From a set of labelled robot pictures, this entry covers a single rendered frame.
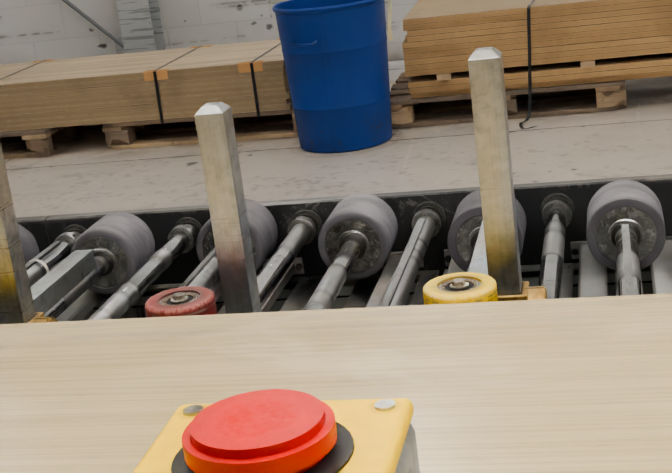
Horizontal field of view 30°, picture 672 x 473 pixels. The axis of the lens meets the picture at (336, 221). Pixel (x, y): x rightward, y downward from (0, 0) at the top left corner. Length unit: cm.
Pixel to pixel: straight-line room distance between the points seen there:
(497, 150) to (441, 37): 484
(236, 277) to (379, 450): 118
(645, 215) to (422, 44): 449
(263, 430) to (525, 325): 94
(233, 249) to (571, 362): 49
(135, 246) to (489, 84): 79
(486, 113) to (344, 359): 34
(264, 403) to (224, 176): 114
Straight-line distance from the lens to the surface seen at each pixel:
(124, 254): 198
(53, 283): 180
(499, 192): 142
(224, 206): 148
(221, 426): 33
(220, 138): 146
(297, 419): 32
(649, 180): 195
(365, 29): 589
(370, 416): 35
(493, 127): 140
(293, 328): 131
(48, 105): 689
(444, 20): 621
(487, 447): 102
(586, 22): 619
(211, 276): 182
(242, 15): 779
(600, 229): 182
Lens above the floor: 137
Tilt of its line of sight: 16 degrees down
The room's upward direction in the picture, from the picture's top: 7 degrees counter-clockwise
